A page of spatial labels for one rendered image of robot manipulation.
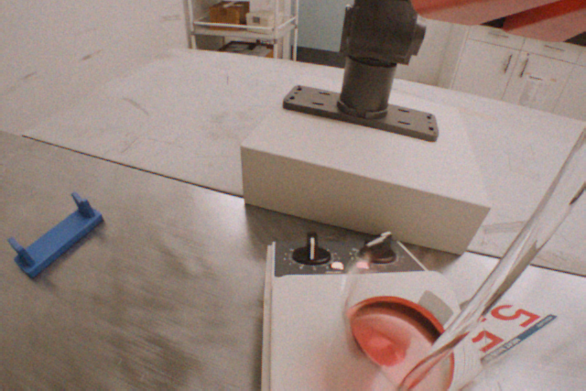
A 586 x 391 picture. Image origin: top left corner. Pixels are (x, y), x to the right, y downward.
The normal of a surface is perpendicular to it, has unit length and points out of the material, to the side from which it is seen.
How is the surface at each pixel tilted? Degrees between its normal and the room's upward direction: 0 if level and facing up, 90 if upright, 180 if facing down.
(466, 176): 4
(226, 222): 0
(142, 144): 0
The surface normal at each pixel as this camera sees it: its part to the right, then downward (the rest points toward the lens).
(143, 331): 0.04, -0.78
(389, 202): -0.29, 0.58
